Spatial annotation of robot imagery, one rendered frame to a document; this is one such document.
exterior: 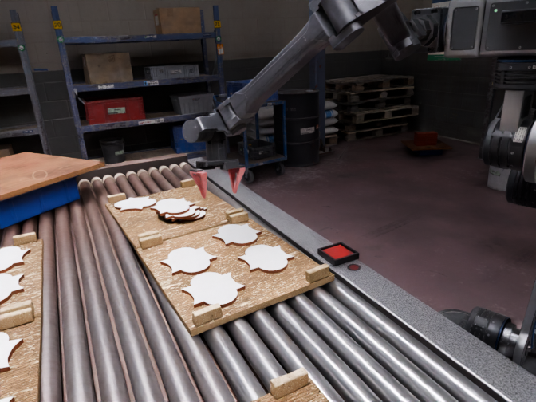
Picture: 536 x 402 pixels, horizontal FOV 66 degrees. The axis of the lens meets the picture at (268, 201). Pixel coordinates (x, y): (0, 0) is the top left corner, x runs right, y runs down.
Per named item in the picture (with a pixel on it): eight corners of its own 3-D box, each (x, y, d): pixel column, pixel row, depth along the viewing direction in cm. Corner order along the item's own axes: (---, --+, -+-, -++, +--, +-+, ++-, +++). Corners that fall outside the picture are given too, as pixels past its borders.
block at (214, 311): (220, 312, 83) (218, 301, 82) (224, 317, 81) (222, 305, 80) (191, 323, 80) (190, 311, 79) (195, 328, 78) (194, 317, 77)
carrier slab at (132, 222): (198, 187, 162) (197, 183, 161) (248, 220, 129) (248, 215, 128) (105, 207, 145) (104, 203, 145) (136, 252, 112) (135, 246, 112)
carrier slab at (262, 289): (250, 222, 128) (249, 217, 127) (334, 280, 94) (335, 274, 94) (136, 254, 111) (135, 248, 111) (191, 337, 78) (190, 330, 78)
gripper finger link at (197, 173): (191, 198, 113) (188, 163, 112) (214, 194, 117) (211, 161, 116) (202, 200, 108) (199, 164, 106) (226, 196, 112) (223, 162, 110)
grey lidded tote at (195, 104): (205, 108, 573) (203, 90, 564) (216, 111, 544) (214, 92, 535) (170, 113, 549) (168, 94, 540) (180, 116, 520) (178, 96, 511)
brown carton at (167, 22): (194, 36, 536) (191, 9, 525) (202, 34, 504) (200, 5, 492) (155, 37, 516) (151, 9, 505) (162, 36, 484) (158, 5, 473)
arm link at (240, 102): (369, 28, 82) (344, -17, 83) (356, 26, 78) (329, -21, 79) (243, 136, 111) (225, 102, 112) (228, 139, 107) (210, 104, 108)
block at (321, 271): (325, 273, 95) (325, 262, 94) (330, 276, 93) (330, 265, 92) (305, 280, 92) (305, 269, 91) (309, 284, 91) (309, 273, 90)
